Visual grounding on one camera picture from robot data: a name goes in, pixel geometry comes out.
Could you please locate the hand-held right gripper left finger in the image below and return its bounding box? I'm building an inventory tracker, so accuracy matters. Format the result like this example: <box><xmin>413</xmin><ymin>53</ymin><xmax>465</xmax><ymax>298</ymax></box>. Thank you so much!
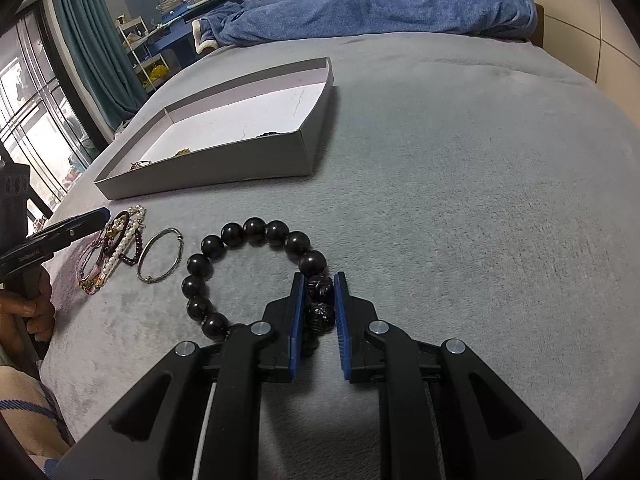
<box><xmin>52</xmin><ymin>272</ymin><xmax>307</xmax><ymax>480</ymax></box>

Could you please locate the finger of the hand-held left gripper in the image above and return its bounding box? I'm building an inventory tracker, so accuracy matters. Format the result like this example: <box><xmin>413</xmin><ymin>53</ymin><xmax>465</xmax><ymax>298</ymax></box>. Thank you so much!
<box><xmin>35</xmin><ymin>207</ymin><xmax>111</xmax><ymax>237</ymax></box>
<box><xmin>22</xmin><ymin>214</ymin><xmax>110</xmax><ymax>261</ymax></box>

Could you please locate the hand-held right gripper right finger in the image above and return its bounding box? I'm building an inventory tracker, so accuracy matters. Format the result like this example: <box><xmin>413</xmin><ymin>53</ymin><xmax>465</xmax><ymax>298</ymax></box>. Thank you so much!
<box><xmin>334</xmin><ymin>271</ymin><xmax>583</xmax><ymax>480</ymax></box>

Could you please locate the gold and black bracelet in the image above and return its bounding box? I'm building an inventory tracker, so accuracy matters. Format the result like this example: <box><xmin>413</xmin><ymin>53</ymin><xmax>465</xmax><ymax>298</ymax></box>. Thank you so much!
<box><xmin>102</xmin><ymin>212</ymin><xmax>131</xmax><ymax>242</ymax></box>

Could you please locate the white pearl bracelet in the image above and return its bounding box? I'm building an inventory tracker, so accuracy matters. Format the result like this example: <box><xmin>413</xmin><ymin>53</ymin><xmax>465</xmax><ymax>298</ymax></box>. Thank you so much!
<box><xmin>102</xmin><ymin>205</ymin><xmax>148</xmax><ymax>276</ymax></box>

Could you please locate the dark red bead bracelet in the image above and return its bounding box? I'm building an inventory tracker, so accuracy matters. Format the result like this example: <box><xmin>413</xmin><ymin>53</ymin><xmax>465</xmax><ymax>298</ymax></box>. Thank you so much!
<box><xmin>117</xmin><ymin>227</ymin><xmax>147</xmax><ymax>267</ymax></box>

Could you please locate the pink bead bracelet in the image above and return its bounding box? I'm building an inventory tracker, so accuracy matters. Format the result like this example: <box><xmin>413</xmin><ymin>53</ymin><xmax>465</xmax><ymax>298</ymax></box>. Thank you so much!
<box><xmin>76</xmin><ymin>239</ymin><xmax>118</xmax><ymax>296</ymax></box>

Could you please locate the silver bangle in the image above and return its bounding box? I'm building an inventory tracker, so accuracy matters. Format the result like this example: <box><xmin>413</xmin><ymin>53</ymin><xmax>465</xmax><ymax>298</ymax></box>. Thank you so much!
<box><xmin>137</xmin><ymin>228</ymin><xmax>185</xmax><ymax>285</ymax></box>

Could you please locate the large black bead bracelet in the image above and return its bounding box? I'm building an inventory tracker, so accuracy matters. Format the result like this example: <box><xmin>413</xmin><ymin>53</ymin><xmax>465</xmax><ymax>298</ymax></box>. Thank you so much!
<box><xmin>181</xmin><ymin>217</ymin><xmax>335</xmax><ymax>356</ymax></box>

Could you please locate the grey cardboard box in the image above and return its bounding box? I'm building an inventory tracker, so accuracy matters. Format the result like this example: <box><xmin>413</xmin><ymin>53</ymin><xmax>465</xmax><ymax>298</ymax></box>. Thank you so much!
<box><xmin>94</xmin><ymin>56</ymin><xmax>337</xmax><ymax>201</ymax></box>

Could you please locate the person's left hand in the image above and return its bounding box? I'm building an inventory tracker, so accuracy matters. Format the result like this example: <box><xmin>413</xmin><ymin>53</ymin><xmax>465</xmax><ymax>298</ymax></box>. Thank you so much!
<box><xmin>0</xmin><ymin>270</ymin><xmax>53</xmax><ymax>346</ymax></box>

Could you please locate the beige plaid clothing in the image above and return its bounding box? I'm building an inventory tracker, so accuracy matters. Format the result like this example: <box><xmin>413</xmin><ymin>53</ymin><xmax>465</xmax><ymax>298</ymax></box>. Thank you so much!
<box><xmin>0</xmin><ymin>362</ymin><xmax>76</xmax><ymax>461</ymax></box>

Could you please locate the black framed window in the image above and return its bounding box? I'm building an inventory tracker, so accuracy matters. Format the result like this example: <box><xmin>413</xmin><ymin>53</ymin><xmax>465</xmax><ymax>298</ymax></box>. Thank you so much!
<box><xmin>0</xmin><ymin>0</ymin><xmax>118</xmax><ymax>221</ymax></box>

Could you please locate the yellow bundle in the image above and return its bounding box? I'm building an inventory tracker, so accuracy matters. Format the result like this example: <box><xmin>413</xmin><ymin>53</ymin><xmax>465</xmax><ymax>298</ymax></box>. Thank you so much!
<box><xmin>140</xmin><ymin>64</ymin><xmax>168</xmax><ymax>86</ymax></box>

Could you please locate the teal curtain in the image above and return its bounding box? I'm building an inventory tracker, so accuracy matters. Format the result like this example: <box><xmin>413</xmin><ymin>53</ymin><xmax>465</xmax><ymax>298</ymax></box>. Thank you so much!
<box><xmin>47</xmin><ymin>0</ymin><xmax>148</xmax><ymax>131</ymax></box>

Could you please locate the blue desk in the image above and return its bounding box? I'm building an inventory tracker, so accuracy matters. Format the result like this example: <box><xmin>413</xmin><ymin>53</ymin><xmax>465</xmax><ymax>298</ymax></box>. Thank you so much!
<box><xmin>160</xmin><ymin>0</ymin><xmax>251</xmax><ymax>68</ymax></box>

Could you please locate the white shelf cart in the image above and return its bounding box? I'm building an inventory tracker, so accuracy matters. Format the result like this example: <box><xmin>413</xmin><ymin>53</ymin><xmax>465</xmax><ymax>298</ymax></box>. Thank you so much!
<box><xmin>117</xmin><ymin>15</ymin><xmax>168</xmax><ymax>93</ymax></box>

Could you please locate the blue fleece blanket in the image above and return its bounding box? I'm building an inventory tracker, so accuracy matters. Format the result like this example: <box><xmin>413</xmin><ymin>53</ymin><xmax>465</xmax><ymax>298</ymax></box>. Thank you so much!
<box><xmin>192</xmin><ymin>0</ymin><xmax>538</xmax><ymax>53</ymax></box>

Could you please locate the beige wardrobe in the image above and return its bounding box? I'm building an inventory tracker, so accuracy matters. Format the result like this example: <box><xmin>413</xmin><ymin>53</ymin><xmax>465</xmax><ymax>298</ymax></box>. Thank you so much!
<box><xmin>520</xmin><ymin>0</ymin><xmax>640</xmax><ymax>126</ymax></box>

